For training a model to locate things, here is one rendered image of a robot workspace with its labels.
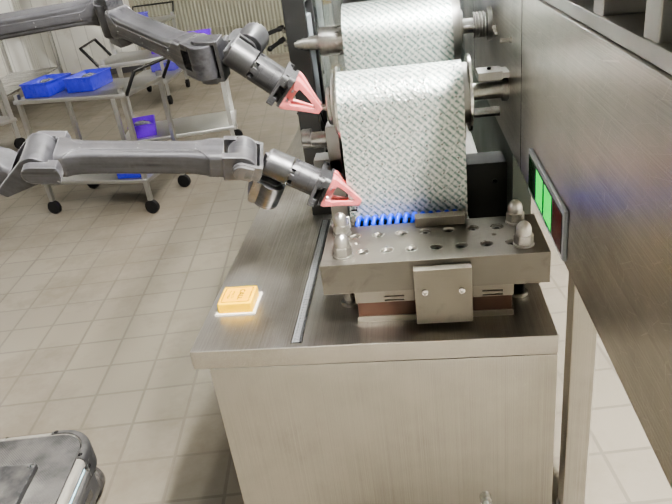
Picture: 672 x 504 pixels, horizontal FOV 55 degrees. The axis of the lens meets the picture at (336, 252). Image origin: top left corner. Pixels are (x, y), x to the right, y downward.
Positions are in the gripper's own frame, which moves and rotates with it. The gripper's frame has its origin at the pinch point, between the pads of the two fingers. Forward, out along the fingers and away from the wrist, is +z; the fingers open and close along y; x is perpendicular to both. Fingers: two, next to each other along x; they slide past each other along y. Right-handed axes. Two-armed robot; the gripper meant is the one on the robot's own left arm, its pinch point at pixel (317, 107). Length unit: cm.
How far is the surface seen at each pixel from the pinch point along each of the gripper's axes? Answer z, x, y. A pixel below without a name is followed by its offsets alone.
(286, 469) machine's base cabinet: 32, -56, 33
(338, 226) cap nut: 14.6, -13.2, 13.3
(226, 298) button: 4.4, -38.5, 16.4
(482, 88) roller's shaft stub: 23.8, 21.1, 0.2
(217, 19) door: -100, -235, -841
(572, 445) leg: 106, -39, -2
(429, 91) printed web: 15.0, 15.7, 4.3
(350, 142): 8.5, -0.7, 4.7
